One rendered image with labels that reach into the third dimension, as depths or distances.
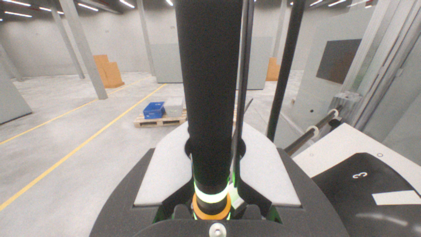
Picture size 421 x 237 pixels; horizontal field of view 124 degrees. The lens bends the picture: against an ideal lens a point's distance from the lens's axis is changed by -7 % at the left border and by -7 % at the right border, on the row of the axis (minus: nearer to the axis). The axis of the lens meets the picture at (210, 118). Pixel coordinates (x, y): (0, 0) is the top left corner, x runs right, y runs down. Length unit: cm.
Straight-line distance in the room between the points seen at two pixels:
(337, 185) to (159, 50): 753
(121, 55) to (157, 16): 465
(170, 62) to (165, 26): 587
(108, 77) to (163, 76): 272
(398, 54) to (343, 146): 45
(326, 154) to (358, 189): 29
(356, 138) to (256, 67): 543
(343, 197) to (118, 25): 1460
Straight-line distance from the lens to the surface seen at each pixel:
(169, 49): 738
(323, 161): 54
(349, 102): 64
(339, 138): 56
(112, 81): 830
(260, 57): 585
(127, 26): 1414
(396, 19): 74
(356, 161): 31
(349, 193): 26
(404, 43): 86
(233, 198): 20
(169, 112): 315
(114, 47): 1489
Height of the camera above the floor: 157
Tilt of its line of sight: 28 degrees down
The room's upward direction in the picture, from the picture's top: 1 degrees counter-clockwise
